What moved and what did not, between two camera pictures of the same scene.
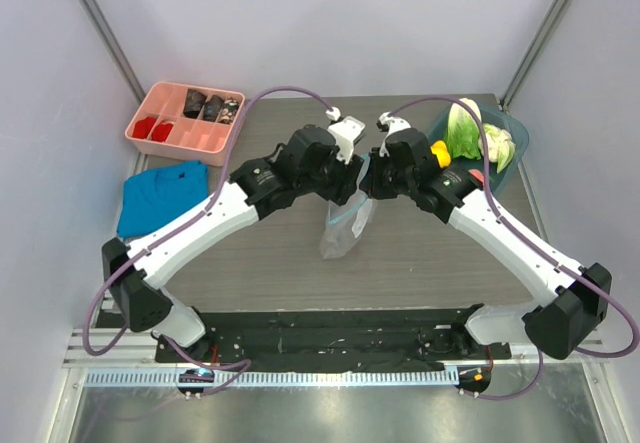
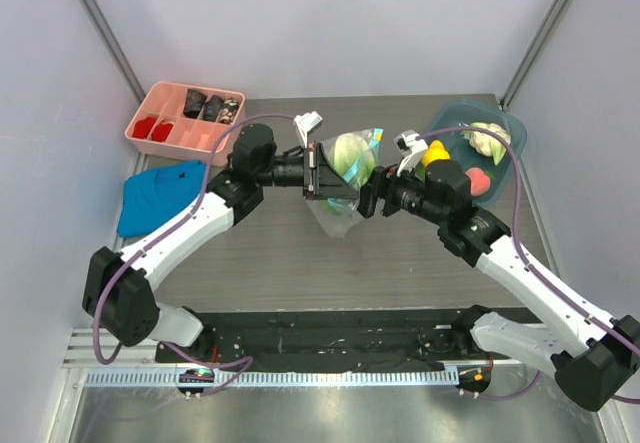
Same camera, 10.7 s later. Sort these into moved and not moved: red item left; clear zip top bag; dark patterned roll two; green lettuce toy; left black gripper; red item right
Moved: clear zip top bag; green lettuce toy
Not moved: red item right; red item left; left black gripper; dark patterned roll two
